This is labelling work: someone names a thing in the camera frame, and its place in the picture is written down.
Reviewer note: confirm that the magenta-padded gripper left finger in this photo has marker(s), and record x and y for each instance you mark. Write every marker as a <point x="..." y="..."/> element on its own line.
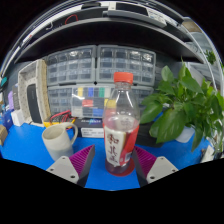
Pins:
<point x="63" y="168"/>

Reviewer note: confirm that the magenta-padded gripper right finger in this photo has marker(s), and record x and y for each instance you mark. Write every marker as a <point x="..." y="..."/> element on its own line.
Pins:
<point x="161" y="168"/>

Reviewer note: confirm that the clear red-capped drink bottle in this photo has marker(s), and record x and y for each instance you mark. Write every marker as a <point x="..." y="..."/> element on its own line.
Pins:
<point x="120" y="133"/>

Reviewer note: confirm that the grey ceramic mug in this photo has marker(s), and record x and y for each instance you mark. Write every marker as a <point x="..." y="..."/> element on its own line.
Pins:
<point x="57" y="141"/>

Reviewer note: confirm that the plain black box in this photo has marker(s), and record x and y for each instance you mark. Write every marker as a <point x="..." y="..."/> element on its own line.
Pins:
<point x="145" y="135"/>

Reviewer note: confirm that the black box with white label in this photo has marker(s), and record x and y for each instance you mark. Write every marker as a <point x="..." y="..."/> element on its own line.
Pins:
<point x="89" y="128"/>

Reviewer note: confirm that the yellow multimeter with red leads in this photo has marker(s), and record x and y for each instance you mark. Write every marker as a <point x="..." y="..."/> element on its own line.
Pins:
<point x="58" y="117"/>

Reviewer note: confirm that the green potted plant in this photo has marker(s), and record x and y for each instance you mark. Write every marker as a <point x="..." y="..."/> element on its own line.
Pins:
<point x="180" y="106"/>

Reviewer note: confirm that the white carton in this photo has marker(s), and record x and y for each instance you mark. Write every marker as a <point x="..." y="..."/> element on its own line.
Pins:
<point x="17" y="117"/>

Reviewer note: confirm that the black rounded case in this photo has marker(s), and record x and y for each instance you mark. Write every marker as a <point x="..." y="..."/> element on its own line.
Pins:
<point x="34" y="103"/>

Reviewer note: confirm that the clear box with coloured parts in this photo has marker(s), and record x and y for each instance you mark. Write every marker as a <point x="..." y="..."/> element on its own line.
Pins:
<point x="88" y="101"/>

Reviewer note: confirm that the dark grey product box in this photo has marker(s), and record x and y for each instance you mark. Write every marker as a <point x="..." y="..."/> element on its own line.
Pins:
<point x="16" y="96"/>

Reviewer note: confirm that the white perforated tray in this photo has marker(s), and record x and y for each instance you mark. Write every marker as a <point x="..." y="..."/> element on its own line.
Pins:
<point x="38" y="75"/>

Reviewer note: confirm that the white metal rack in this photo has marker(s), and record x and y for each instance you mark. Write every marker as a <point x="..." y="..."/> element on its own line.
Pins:
<point x="206" y="50"/>

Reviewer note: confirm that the dark wall shelf unit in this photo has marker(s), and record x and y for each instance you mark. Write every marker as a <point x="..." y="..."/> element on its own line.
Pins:
<point x="110" y="31"/>

